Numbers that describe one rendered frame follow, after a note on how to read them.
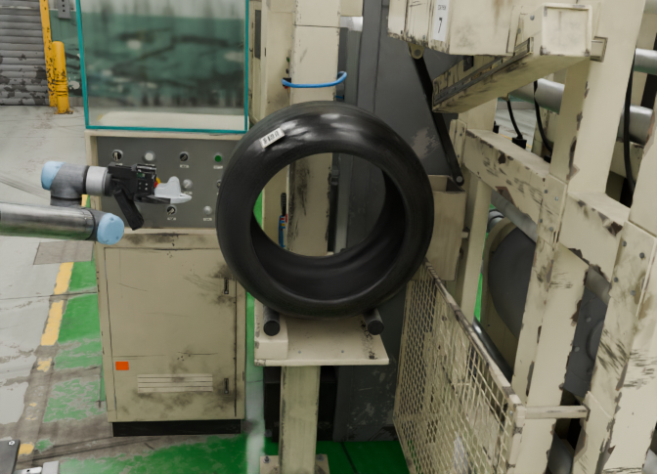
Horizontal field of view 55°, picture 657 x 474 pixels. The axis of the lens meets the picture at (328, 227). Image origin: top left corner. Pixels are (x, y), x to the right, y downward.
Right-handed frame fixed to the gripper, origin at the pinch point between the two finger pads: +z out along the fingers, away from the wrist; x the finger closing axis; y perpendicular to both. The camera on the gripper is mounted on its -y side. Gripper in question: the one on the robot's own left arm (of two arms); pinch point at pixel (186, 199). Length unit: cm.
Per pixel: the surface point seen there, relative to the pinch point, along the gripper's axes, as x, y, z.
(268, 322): -13.0, -26.4, 25.1
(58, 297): 186, -133, -81
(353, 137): -11.6, 25.2, 38.8
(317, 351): -9, -36, 40
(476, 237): 18, -6, 89
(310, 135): -11.5, 24.1, 28.4
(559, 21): -46, 58, 66
